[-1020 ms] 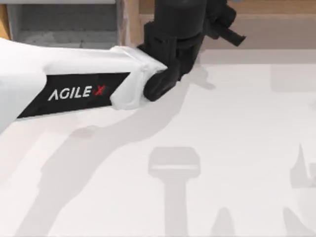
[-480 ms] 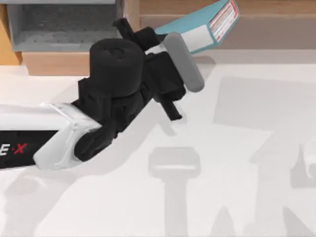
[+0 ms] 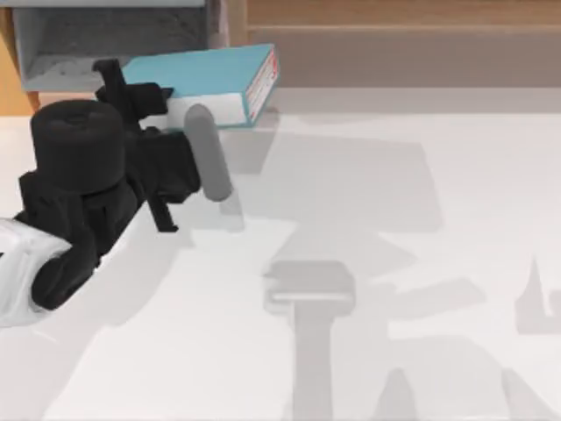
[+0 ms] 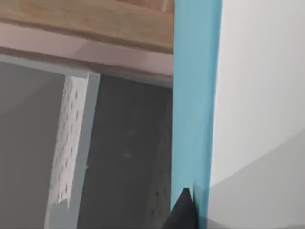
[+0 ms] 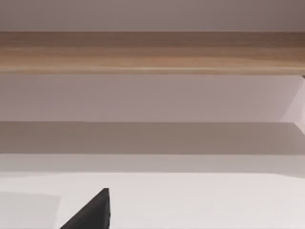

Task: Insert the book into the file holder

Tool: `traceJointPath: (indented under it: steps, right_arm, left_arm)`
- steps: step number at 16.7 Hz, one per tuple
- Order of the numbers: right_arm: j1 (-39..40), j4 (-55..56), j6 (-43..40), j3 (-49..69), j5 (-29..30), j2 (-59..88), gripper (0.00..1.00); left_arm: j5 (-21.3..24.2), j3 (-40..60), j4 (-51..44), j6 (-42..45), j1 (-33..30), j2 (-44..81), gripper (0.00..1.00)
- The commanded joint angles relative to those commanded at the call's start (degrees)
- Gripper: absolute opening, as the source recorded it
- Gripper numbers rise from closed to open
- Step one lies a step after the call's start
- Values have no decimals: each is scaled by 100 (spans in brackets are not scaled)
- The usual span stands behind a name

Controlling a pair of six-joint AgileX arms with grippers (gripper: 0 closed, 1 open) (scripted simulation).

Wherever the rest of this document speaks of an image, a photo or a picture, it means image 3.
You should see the light blue book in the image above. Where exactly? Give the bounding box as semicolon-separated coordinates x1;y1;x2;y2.
120;42;281;131

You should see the grey cabinet with dark inside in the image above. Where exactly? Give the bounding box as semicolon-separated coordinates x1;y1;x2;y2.
11;0;230;94

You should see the wooden cupboard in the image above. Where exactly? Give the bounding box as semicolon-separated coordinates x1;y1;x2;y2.
0;5;43;118

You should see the wooden shelf unit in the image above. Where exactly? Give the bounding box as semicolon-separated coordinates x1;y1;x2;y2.
221;0;561;89

